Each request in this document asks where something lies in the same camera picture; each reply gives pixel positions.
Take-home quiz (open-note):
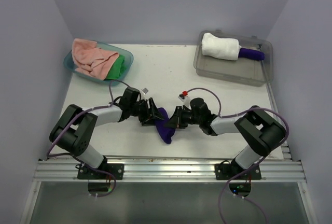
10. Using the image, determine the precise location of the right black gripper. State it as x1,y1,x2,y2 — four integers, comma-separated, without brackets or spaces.
164,106,202,129

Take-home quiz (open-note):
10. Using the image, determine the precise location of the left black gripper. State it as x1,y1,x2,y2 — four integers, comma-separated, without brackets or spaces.
130,97,164,125

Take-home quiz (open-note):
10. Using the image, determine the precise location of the pink towel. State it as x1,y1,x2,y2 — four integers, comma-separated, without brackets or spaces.
72,38,120,80

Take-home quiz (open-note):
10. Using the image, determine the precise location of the dark purple towel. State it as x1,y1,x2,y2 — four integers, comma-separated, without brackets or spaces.
154,107,176,145

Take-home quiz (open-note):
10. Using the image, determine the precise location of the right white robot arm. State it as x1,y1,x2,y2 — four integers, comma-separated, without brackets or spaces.
163,106,288,179

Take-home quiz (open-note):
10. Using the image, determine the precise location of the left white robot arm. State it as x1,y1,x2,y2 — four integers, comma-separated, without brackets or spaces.
49,96,164,179

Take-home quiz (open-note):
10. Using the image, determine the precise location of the green towel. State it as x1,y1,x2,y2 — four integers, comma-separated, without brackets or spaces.
105,55,127,80

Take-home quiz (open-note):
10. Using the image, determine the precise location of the teal plastic bin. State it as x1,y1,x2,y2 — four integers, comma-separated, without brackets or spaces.
63,41,134,85

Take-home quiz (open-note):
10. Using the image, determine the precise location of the rolled white towel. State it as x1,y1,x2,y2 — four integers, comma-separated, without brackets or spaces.
201,33,241,61

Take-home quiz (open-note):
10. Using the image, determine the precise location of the grey transparent plastic tray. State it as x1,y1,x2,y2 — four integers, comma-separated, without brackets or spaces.
193,31,273,87

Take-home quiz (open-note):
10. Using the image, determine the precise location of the rolled purple towel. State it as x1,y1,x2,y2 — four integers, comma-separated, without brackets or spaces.
238,48,265,61

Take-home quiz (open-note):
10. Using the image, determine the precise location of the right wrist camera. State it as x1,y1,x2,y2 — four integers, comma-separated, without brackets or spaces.
178,91,211,117

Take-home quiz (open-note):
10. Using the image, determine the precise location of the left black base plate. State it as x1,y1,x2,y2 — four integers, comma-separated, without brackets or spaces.
75,157,124,180

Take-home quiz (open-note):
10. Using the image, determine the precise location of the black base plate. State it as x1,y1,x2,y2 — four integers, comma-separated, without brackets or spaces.
75,157,124,180
214,160,262,180

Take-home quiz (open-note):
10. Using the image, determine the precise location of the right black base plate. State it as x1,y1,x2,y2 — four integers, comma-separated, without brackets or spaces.
214,160,262,180

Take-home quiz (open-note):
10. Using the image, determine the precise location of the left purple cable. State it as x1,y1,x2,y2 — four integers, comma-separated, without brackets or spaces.
46,79,130,198

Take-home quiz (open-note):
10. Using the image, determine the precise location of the aluminium mounting rail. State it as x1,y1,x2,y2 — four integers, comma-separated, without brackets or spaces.
33,145,306,183

